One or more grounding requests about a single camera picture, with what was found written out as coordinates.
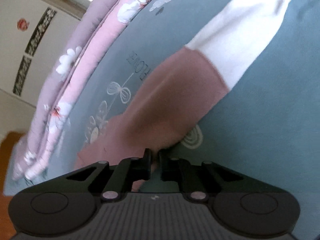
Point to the pink and white sweater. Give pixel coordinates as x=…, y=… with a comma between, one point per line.
x=180, y=87

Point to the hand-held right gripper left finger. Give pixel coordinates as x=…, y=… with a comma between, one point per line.
x=146, y=165

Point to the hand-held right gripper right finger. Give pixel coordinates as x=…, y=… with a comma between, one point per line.
x=165, y=165

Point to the wooden headboard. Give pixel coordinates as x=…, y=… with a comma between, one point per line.
x=7, y=145

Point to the black patterned wall strip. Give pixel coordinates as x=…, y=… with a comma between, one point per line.
x=37, y=40

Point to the pink floral quilt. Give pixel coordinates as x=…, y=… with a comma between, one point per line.
x=100, y=50

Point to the red flower wall sticker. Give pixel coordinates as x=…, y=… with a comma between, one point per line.
x=23, y=25

